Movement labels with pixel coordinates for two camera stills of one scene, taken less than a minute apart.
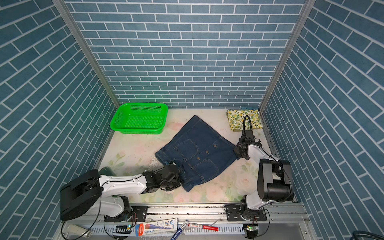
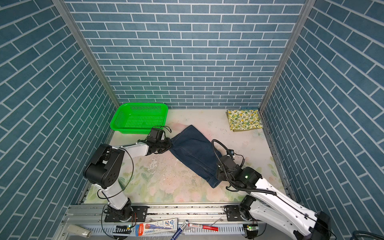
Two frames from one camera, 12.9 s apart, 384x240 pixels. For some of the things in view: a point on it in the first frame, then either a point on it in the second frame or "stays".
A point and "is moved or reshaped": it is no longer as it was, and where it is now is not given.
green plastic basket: [141, 118] stays
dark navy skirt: [199, 153] is moved or reshaped
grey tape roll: [79, 230] stays
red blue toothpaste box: [155, 227] stays
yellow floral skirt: [236, 118] stays
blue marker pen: [180, 230] stays
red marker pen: [202, 226] stays
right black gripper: [236, 149] to [219, 173]
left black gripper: [178, 177] to [168, 145]
